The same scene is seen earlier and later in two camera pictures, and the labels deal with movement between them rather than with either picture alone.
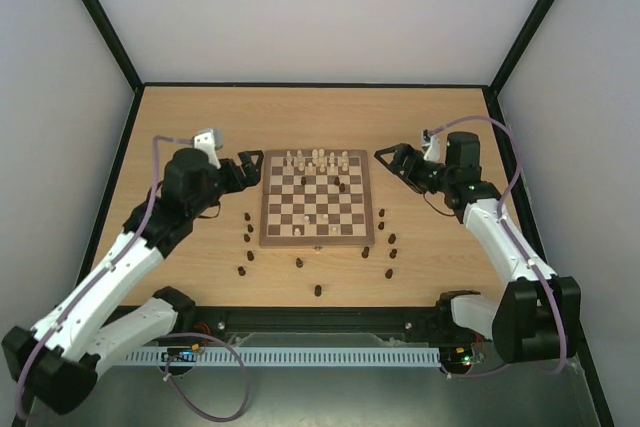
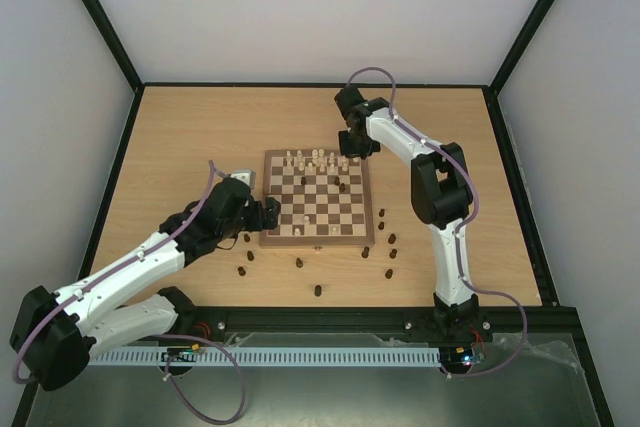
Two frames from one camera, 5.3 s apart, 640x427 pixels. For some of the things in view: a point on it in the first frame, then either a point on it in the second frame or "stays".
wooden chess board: [316, 198] stays
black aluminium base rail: [435, 322] stays
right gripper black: [409, 165] → [357, 140]
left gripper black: [252, 176] → [271, 212]
